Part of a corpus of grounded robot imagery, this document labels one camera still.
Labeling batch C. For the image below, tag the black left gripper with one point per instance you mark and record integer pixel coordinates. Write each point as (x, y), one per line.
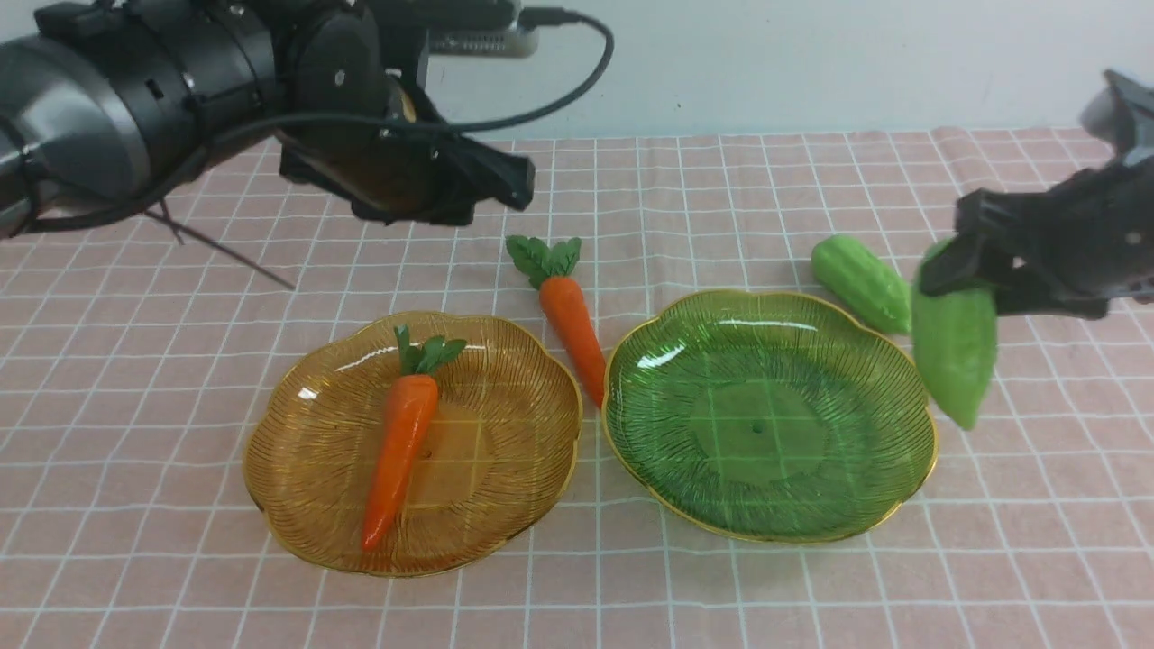
(332, 64)

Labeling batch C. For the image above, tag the orange toy carrot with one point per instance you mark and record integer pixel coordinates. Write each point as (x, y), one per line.
(549, 270)
(411, 402)

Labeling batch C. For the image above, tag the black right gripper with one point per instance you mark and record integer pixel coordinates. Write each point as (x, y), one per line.
(1070, 249)

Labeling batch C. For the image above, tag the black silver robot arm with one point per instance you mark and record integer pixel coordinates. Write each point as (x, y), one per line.
(111, 105)

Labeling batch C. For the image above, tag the amber ribbed glass plate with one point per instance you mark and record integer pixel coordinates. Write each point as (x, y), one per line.
(500, 451)

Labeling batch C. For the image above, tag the grey camera on wrist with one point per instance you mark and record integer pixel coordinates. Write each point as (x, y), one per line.
(491, 29)

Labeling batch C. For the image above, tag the green bitter gourd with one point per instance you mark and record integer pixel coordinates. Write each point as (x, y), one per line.
(868, 286)
(954, 345)

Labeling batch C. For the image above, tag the green ribbed glass plate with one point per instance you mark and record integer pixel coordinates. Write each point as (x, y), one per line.
(773, 417)

